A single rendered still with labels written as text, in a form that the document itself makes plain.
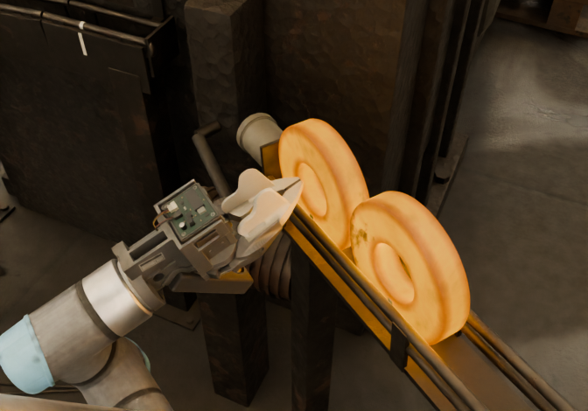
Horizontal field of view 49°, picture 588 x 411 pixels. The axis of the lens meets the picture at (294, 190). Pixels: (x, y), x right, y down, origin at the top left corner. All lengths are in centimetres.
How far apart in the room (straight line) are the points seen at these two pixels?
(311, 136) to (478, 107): 143
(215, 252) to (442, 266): 25
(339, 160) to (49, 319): 34
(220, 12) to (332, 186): 32
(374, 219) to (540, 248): 111
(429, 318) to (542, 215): 119
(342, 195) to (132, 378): 31
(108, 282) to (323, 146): 26
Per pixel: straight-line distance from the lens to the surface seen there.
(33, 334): 71
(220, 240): 69
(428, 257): 59
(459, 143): 183
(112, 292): 69
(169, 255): 68
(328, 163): 68
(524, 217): 178
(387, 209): 61
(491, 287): 160
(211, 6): 90
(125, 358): 78
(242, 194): 72
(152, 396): 76
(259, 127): 85
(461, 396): 61
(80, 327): 70
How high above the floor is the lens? 124
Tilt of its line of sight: 45 degrees down
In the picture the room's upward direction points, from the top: straight up
